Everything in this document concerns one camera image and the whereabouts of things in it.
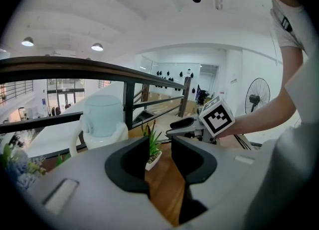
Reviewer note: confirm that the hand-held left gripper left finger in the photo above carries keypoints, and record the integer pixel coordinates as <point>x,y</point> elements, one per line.
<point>124,169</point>

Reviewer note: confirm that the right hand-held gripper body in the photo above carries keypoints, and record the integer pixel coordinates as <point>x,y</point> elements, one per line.
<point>216,119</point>

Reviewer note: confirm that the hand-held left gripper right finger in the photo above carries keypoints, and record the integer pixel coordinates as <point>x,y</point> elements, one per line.
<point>192,164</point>

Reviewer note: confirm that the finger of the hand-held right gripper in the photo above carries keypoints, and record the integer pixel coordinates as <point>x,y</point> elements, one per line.
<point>180,123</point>

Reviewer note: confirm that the person's right forearm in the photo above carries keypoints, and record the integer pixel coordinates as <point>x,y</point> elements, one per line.
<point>261,117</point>

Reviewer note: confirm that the green plant in white pot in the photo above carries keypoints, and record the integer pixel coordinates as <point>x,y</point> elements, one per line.
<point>154,147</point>

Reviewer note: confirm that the black standing fan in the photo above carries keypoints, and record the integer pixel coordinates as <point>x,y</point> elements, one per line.
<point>258,94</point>

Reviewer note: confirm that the white pale blue appliance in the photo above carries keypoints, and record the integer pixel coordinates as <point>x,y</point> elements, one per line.
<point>102,119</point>

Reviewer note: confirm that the blue artificial flower bouquet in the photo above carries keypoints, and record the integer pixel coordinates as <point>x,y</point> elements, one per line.
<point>21,169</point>

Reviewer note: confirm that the dark wooden railing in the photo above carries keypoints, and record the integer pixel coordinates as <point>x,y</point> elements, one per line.
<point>74,68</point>

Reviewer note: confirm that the round ceiling lamp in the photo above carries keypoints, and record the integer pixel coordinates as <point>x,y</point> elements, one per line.
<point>97,47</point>
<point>27,41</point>

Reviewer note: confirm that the white t-shirt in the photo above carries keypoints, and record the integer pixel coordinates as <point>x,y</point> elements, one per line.
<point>291,17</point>

